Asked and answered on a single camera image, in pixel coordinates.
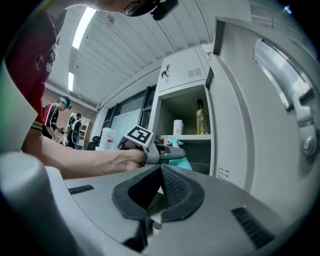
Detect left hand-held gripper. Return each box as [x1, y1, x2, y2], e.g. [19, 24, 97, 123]
[116, 125, 187, 166]

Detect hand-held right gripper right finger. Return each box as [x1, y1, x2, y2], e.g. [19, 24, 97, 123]
[146, 163, 286, 256]

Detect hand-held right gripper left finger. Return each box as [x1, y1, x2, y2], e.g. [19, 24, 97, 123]
[63, 163, 164, 254]

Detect teal spray bottle pink trigger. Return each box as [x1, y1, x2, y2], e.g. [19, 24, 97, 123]
[161, 136, 194, 171]

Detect white plastic jar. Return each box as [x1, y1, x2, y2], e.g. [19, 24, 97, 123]
[172, 119, 184, 136]

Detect yellow oil bottle black cap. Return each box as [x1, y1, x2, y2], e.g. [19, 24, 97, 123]
[195, 98, 210, 136]

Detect white metal locker cabinet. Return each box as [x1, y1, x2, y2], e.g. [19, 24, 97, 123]
[154, 15, 320, 226]

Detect person's left forearm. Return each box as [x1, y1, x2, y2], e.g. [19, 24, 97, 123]
[21, 134, 126, 181]

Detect person's left hand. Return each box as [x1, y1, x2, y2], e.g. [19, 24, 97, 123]
[119, 148, 148, 172]

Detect dark framed window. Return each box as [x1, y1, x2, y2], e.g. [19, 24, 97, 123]
[98, 84, 158, 151]

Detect black office chair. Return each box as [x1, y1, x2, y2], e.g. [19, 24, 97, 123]
[86, 135, 101, 151]

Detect clear water jug red cap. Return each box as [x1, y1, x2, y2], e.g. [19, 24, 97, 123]
[95, 126, 118, 152]

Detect white shelving unit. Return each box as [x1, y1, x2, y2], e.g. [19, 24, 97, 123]
[70, 112, 91, 151]

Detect metal door latch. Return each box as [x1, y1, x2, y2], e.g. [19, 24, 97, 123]
[291, 89, 320, 162]

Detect ceiling light strip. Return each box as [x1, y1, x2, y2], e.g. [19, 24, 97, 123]
[67, 71, 75, 92]
[71, 6, 97, 51]

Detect person's glasses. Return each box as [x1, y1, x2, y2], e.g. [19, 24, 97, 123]
[123, 1, 141, 17]

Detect person's red shirt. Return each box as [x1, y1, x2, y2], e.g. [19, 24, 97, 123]
[4, 9, 61, 137]

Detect person's face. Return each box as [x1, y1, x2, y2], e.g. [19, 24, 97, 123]
[95, 0, 156, 17]

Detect black head camera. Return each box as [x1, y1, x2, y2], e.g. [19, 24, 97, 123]
[129, 0, 180, 22]

